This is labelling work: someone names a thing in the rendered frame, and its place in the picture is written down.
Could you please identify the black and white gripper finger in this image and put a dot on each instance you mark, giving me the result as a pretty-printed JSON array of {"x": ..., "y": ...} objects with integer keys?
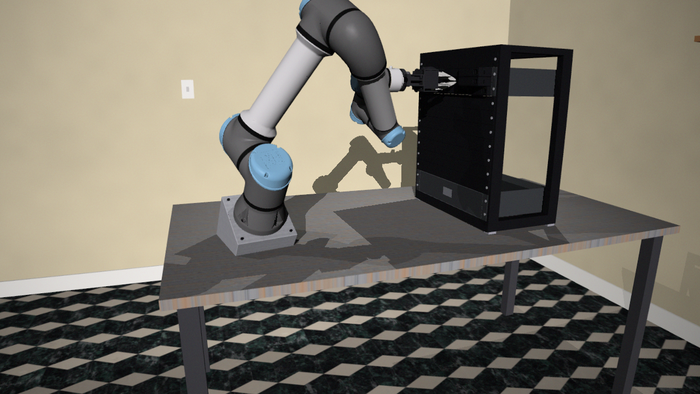
[
  {"x": 442, "y": 74},
  {"x": 441, "y": 86}
]

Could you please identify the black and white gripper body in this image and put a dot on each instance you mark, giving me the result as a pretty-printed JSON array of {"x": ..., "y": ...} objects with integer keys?
[{"x": 428, "y": 79}]

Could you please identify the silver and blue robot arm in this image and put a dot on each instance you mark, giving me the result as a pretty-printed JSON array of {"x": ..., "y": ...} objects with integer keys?
[{"x": 245, "y": 137}]

